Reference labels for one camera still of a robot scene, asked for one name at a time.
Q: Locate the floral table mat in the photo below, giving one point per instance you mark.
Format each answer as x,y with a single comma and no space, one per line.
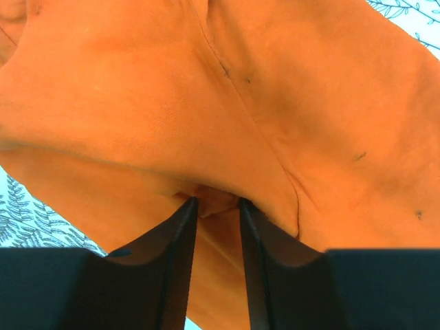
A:
31,220

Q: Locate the orange t shirt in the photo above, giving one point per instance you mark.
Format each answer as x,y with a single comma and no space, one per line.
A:
206,113

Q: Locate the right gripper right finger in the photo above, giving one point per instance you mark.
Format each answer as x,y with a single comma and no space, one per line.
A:
292,286

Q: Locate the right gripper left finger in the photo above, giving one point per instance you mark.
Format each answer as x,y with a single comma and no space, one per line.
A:
141,285

